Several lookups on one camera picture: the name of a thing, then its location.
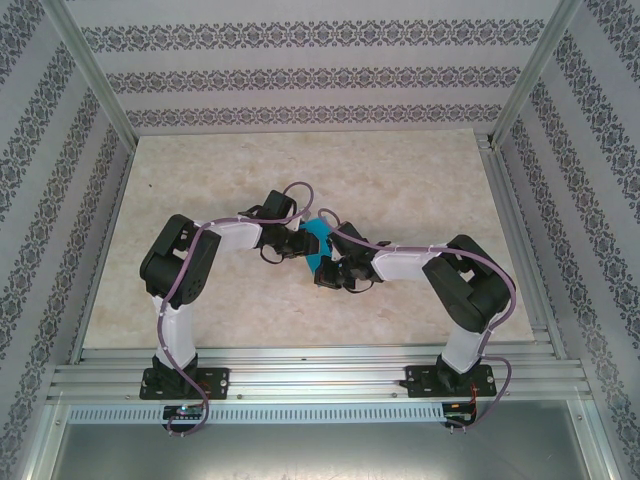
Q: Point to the blue square paper sheet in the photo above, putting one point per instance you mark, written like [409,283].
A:
[317,229]

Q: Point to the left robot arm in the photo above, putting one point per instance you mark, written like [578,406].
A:
[180,260]

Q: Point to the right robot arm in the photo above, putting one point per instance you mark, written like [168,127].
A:
[465,280]

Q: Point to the grey metal sheet panel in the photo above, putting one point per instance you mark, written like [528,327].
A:
[320,455]

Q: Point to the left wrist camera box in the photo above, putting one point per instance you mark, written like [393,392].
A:
[300,224]

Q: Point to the narrow aluminium rail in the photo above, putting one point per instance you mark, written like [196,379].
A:
[320,355]

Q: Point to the wide aluminium mounting rail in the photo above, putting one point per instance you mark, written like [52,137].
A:
[320,382]

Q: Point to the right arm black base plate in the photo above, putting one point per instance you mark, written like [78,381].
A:
[417,382]

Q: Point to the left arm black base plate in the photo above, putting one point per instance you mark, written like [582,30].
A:
[220,382]

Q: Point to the right side aluminium rail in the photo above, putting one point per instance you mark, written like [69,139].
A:
[514,225]

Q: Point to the left side aluminium rail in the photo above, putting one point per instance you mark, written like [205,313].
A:
[110,225]

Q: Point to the right aluminium corner post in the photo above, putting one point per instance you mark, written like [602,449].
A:
[539,70]

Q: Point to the aluminium corner post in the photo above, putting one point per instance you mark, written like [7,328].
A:
[539,70]
[91,70]

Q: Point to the left aluminium corner post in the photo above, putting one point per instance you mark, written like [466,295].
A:
[91,70]

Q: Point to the aluminium frame bar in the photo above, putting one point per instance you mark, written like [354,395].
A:
[37,440]
[600,440]

